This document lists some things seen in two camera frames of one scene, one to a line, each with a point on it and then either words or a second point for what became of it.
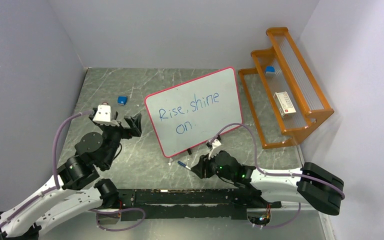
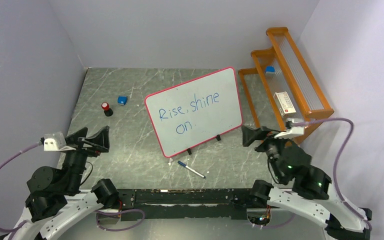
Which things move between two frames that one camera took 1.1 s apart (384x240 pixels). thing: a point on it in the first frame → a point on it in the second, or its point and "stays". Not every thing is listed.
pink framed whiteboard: [191, 114] stays
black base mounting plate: [215, 203] stays
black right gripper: [199, 168] → [249, 134]
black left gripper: [134, 123] → [100, 142]
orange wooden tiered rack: [285, 101] stays
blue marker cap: [181, 163] stays
